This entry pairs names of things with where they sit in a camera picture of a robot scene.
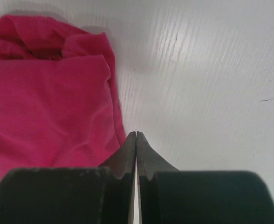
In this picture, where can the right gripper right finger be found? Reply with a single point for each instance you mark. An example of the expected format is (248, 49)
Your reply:
(149, 162)

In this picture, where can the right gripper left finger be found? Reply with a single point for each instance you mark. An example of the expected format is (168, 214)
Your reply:
(118, 203)

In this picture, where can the pink t shirt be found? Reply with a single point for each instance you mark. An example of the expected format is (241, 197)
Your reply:
(59, 104)

